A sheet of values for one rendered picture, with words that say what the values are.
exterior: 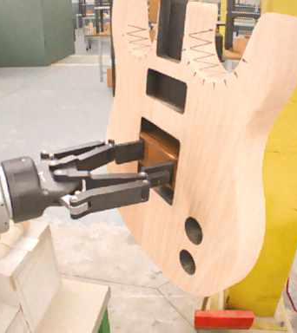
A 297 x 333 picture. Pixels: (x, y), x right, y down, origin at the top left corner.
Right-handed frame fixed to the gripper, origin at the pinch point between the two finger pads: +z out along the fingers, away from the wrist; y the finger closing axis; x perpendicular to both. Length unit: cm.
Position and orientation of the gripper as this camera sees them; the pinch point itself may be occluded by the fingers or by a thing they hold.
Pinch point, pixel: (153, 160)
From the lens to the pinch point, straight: 46.5
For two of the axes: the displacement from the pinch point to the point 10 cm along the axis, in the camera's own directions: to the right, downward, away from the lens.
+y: 5.1, 4.4, -7.4
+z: 8.6, -1.9, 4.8
